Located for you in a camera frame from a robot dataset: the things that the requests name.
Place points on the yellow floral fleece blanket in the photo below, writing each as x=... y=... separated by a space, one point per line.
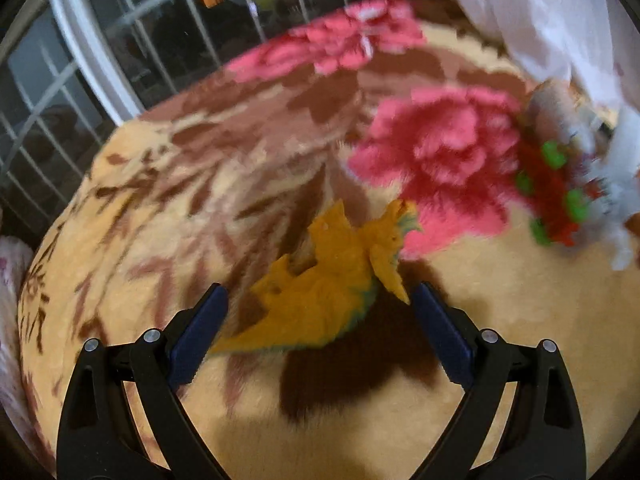
x=200 y=210

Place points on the white floral folded quilt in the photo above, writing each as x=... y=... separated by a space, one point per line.
x=10 y=335

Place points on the yellow dinosaur toy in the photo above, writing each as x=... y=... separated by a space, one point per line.
x=320 y=300

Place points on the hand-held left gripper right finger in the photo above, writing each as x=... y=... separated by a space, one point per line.
x=445 y=335

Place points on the white curtain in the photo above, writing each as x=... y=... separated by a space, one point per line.
x=550 y=10

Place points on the white window frame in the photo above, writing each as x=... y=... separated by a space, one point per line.
x=95 y=55

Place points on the red green snack packet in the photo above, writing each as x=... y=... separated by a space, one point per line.
x=550 y=190

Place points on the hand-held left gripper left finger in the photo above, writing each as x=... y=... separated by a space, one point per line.
x=197 y=340

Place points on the red green white toy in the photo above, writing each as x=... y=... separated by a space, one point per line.
x=615 y=185

